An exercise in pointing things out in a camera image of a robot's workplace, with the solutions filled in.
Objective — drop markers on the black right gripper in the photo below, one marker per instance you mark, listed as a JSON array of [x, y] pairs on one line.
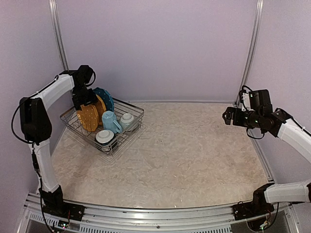
[[237, 121]]

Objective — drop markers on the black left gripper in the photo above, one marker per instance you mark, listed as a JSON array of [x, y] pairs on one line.
[[93, 99]]

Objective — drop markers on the yellow dotted plate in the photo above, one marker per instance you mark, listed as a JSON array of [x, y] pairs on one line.
[[89, 118], [100, 106]]

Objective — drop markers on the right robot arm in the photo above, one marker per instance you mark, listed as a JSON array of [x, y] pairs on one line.
[[289, 145]]

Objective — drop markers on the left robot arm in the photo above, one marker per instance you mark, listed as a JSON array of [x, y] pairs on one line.
[[37, 128]]

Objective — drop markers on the blue dotted plate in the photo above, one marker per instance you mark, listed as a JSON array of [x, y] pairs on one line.
[[106, 97]]

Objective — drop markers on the light blue mug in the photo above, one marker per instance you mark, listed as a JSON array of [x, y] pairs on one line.
[[110, 122]]

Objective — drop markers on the dark teal white bowl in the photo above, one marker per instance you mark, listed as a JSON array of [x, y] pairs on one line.
[[105, 140]]

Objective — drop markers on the small pale ribbed cup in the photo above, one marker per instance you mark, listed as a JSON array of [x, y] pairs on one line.
[[126, 122]]

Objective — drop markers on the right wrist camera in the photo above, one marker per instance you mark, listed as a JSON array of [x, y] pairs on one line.
[[255, 100]]

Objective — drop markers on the metal wire dish rack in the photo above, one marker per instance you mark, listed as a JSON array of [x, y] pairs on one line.
[[70, 119]]

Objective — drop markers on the left aluminium frame post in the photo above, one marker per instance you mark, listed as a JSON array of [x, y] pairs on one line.
[[57, 33]]

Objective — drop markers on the aluminium frame post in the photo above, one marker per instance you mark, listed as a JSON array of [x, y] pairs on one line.
[[253, 43], [57, 33]]

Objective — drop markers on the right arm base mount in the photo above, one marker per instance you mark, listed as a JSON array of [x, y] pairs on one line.
[[256, 207]]

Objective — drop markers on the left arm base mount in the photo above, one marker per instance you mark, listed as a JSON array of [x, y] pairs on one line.
[[63, 208]]

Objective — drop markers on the right aluminium frame post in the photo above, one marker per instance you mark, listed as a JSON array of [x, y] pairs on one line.
[[253, 43]]

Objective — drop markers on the front aluminium rail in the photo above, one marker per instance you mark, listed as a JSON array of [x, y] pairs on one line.
[[108, 219]]

